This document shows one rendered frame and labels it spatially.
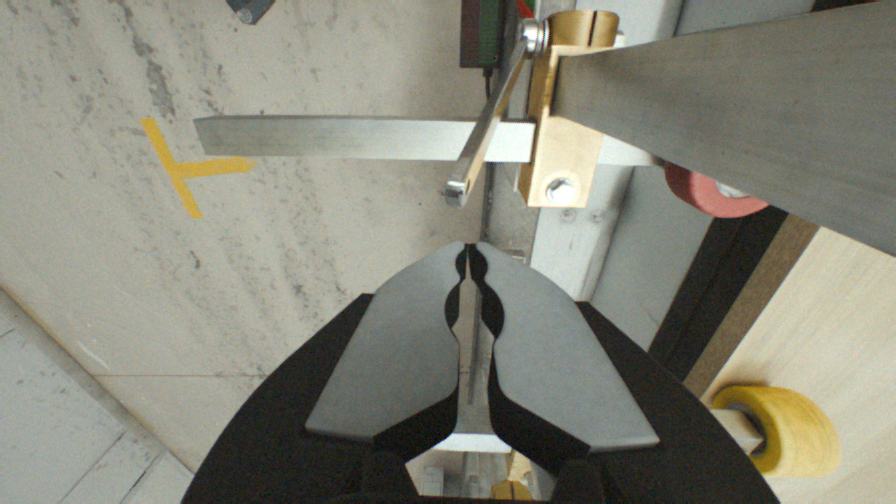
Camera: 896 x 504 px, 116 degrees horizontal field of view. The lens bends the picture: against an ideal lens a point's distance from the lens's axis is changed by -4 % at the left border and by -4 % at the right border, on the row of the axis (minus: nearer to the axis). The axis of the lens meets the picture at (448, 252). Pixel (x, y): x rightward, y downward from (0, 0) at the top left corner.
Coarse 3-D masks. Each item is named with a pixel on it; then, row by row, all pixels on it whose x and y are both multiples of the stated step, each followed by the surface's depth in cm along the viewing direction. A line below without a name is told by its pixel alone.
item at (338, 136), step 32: (224, 128) 24; (256, 128) 24; (288, 128) 24; (320, 128) 24; (352, 128) 24; (384, 128) 23; (416, 128) 23; (448, 128) 23; (512, 128) 23; (512, 160) 24; (608, 160) 24; (640, 160) 24
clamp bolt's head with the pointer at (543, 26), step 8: (520, 0) 28; (520, 8) 28; (528, 8) 26; (528, 16) 24; (520, 24) 21; (544, 24) 20; (520, 32) 20; (544, 32) 20; (544, 40) 20; (536, 48) 21; (544, 48) 21
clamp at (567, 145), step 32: (576, 32) 19; (608, 32) 19; (544, 64) 21; (544, 96) 21; (544, 128) 22; (576, 128) 22; (544, 160) 23; (576, 160) 23; (544, 192) 25; (576, 192) 24
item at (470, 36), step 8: (464, 0) 31; (472, 0) 31; (464, 8) 32; (472, 8) 32; (464, 16) 32; (472, 16) 32; (464, 24) 32; (472, 24) 32; (464, 32) 33; (472, 32) 33; (464, 40) 33; (472, 40) 33; (464, 48) 34; (472, 48) 34; (464, 56) 34; (472, 56) 34
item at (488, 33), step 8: (488, 0) 31; (496, 0) 31; (488, 8) 32; (496, 8) 32; (488, 16) 32; (496, 16) 32; (488, 24) 32; (496, 24) 32; (480, 32) 33; (488, 32) 33; (496, 32) 33; (480, 40) 33; (488, 40) 33; (480, 48) 34; (488, 48) 34; (480, 56) 34; (488, 56) 34
